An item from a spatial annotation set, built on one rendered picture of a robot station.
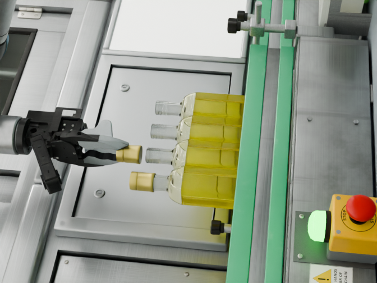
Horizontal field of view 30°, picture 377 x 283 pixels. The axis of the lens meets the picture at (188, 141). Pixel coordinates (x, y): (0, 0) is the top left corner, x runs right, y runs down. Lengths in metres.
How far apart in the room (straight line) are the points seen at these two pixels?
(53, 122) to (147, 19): 0.49
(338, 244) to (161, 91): 0.71
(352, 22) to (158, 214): 0.52
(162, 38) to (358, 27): 0.53
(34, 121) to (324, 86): 0.55
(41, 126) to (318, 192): 0.57
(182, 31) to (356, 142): 0.68
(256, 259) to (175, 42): 0.76
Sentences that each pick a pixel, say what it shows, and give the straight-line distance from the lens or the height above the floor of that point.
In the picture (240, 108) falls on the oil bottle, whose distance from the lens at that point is 1.35.
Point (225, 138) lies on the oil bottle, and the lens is 1.30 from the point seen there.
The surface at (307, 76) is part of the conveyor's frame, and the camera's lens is 1.23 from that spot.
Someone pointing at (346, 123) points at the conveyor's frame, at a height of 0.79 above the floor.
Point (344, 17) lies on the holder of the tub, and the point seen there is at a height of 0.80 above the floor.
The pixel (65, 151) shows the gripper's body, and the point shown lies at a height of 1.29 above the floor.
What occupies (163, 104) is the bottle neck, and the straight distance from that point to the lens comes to 1.38.
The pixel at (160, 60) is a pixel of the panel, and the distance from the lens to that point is 1.63.
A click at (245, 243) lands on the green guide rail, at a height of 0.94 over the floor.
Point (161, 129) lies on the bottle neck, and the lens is 1.34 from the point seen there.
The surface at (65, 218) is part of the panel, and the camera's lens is 1.41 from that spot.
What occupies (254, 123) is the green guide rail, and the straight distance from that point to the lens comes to 1.18.
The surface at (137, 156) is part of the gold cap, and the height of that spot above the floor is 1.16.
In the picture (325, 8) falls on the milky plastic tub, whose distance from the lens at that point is 1.32.
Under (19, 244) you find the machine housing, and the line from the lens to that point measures 1.41.
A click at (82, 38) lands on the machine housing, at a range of 1.72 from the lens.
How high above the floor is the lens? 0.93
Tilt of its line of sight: 6 degrees up
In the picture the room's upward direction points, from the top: 85 degrees counter-clockwise
